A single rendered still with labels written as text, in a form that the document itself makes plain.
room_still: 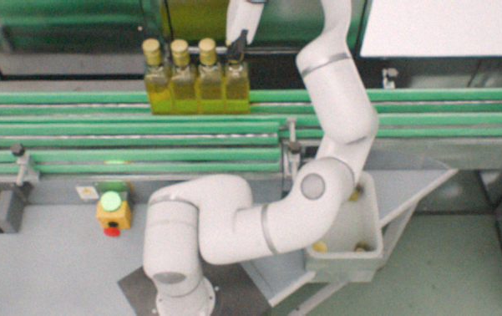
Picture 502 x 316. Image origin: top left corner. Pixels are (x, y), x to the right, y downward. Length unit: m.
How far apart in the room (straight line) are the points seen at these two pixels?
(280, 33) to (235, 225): 0.56
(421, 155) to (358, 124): 0.62
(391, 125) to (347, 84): 0.51
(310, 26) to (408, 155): 0.41
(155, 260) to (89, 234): 0.49
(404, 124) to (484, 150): 0.23
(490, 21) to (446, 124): 0.25
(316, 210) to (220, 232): 0.17
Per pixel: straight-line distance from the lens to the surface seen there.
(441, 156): 1.47
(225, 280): 1.26
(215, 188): 0.95
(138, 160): 1.28
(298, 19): 1.29
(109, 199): 1.34
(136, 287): 1.28
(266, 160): 1.26
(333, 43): 0.88
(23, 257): 1.45
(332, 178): 0.83
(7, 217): 1.43
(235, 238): 0.90
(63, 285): 1.39
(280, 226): 0.87
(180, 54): 1.16
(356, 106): 0.85
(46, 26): 1.43
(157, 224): 0.98
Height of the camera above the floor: 1.99
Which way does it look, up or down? 57 degrees down
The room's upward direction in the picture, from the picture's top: straight up
